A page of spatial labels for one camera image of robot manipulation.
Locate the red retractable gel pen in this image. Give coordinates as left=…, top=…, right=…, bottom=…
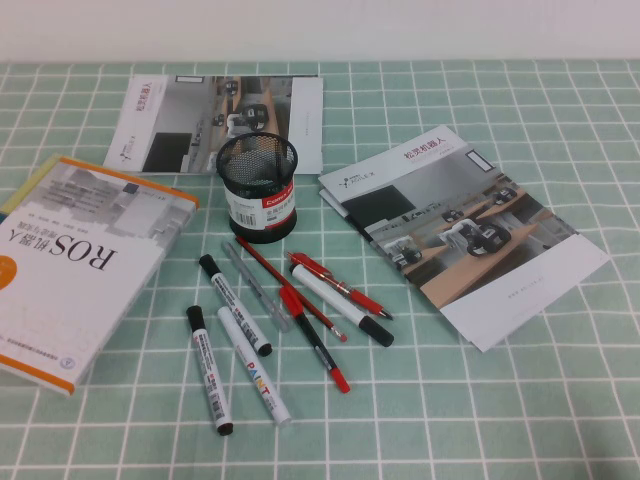
left=286, top=251, right=395, bottom=321

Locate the black mesh pen holder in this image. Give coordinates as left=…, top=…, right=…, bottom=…
left=215, top=132, right=299, bottom=245

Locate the grey pen with clear cap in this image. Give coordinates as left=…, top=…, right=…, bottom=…
left=221, top=241, right=294, bottom=334

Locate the black pen with red cap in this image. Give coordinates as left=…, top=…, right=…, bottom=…
left=278, top=285, right=352, bottom=395

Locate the red pencil with eraser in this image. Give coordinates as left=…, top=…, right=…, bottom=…
left=234, top=235, right=350, bottom=343

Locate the white marker with gold label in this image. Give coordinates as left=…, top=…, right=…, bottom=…
left=289, top=263, right=396, bottom=348

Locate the white marker with black cap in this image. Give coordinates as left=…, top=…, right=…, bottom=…
left=198, top=253, right=275, bottom=358
left=185, top=304, right=235, bottom=437

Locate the robot photo brochure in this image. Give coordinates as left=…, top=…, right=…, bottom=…
left=102, top=73, right=325, bottom=176
left=318, top=124, right=612, bottom=351
left=319, top=185, right=501, bottom=354

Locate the white paint marker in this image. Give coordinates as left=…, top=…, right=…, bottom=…
left=216, top=305, right=293, bottom=427

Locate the white orange ROS book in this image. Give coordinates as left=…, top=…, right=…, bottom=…
left=0, top=154, right=201, bottom=396

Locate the yellow blue book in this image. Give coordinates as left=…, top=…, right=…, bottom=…
left=0, top=152, right=64, bottom=224

